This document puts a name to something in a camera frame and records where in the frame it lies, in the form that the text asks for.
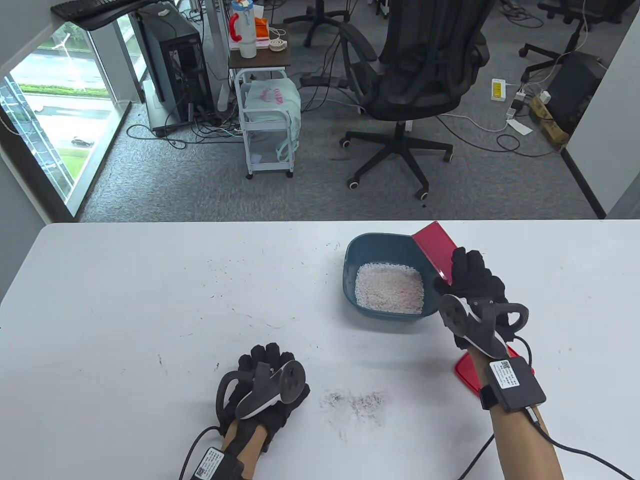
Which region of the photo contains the black white right hand controller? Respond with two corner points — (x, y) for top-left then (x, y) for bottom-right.
(438, 293), (530, 359)

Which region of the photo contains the black power strip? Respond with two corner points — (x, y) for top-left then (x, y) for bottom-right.
(299, 73), (352, 90)

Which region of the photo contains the pale green plastic bag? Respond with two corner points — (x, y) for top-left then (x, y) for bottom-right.
(243, 79), (303, 162)

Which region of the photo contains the white rolling cart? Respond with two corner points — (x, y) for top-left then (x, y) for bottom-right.
(228, 22), (295, 180)

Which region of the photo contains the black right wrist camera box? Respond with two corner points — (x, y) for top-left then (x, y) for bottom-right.
(479, 355), (548, 414)

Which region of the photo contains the large glass window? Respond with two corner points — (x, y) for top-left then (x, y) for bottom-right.
(0, 20), (133, 217)

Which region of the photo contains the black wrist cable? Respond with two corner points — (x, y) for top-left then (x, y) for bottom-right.
(178, 425), (222, 480)
(457, 334), (637, 480)

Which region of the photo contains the person's right hand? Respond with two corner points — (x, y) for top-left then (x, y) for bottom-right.
(432, 247), (523, 358)

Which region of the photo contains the brown cardboard box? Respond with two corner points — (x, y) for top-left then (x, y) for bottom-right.
(529, 95), (571, 147)

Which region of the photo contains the white rice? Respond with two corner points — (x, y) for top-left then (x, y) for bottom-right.
(354, 262), (426, 315)

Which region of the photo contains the black white left hand controller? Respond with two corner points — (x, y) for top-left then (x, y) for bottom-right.
(215, 360), (306, 421)

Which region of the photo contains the long black floor cable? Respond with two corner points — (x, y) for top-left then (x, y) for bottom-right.
(436, 114), (562, 159)

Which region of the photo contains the teal plastic basin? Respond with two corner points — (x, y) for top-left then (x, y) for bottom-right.
(342, 233), (454, 321)

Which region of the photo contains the black floor box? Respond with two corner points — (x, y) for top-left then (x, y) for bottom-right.
(542, 51), (606, 136)

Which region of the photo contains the black white hand controller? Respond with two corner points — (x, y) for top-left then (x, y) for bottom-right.
(438, 293), (530, 359)
(215, 360), (306, 421)

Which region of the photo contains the black chair base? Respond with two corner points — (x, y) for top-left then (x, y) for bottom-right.
(283, 0), (352, 49)

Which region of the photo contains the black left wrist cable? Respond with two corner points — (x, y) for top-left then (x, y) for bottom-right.
(178, 425), (222, 480)

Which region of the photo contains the red plastic container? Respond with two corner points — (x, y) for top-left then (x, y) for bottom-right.
(410, 220), (459, 289)

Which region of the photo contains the person's left forearm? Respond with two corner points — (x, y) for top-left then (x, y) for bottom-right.
(220, 419), (269, 469)

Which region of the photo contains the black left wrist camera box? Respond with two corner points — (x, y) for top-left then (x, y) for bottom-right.
(192, 446), (246, 480)

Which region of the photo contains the black mesh office chair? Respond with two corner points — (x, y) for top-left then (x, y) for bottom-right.
(339, 0), (492, 201)

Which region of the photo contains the white tumbler with red handle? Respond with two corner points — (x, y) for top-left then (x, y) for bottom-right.
(229, 0), (259, 60)

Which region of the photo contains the person's left hand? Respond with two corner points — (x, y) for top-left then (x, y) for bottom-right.
(216, 342), (312, 454)

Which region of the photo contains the black office chair with pole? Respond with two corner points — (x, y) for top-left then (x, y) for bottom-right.
(518, 0), (627, 84)

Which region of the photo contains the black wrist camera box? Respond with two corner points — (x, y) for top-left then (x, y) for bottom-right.
(192, 446), (246, 480)
(479, 355), (548, 414)

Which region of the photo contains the white desk leg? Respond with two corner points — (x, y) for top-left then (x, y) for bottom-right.
(202, 0), (231, 114)

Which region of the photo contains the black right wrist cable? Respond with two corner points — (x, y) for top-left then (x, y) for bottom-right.
(457, 334), (637, 480)

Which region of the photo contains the red container lid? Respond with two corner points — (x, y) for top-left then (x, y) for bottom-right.
(453, 344), (536, 401)

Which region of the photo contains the black computer tower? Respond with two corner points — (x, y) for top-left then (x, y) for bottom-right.
(134, 2), (214, 137)

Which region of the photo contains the black keyboard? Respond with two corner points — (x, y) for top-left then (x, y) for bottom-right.
(50, 0), (171, 31)

